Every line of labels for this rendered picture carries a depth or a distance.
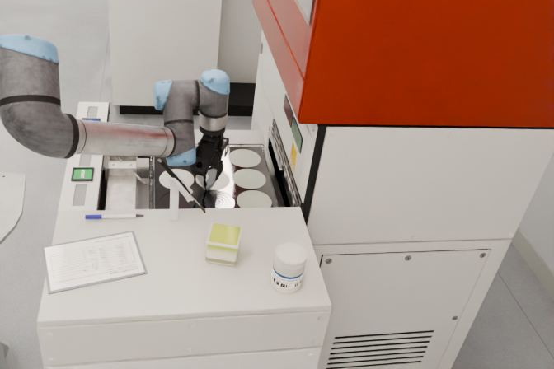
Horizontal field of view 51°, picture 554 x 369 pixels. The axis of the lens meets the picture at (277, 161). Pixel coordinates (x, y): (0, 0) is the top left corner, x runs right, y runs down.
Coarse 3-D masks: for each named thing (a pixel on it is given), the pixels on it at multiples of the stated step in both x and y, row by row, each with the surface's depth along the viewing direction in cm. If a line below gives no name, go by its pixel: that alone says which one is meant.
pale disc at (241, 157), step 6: (240, 150) 188; (246, 150) 188; (228, 156) 184; (234, 156) 184; (240, 156) 185; (246, 156) 185; (252, 156) 186; (258, 156) 186; (234, 162) 182; (240, 162) 182; (246, 162) 183; (252, 162) 183; (258, 162) 183
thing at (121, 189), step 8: (112, 160) 178; (128, 160) 179; (136, 160) 180; (112, 176) 172; (120, 176) 172; (128, 176) 173; (112, 184) 169; (120, 184) 169; (128, 184) 169; (112, 192) 166; (120, 192) 166; (128, 192) 167; (112, 200) 163; (120, 200) 163; (128, 200) 164; (112, 208) 160; (120, 208) 161; (128, 208) 161
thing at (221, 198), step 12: (156, 168) 174; (180, 168) 176; (228, 168) 179; (240, 168) 180; (252, 168) 180; (264, 168) 181; (156, 180) 169; (156, 192) 165; (168, 192) 166; (180, 192) 167; (204, 192) 168; (216, 192) 169; (228, 192) 169; (240, 192) 170; (264, 192) 171; (156, 204) 161; (168, 204) 162; (180, 204) 162; (192, 204) 163; (204, 204) 163; (216, 204) 164; (228, 204) 165; (276, 204) 167
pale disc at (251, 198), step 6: (246, 192) 170; (252, 192) 171; (258, 192) 171; (240, 198) 168; (246, 198) 168; (252, 198) 168; (258, 198) 169; (264, 198) 169; (240, 204) 165; (246, 204) 166; (252, 204) 166; (258, 204) 166; (264, 204) 167; (270, 204) 167
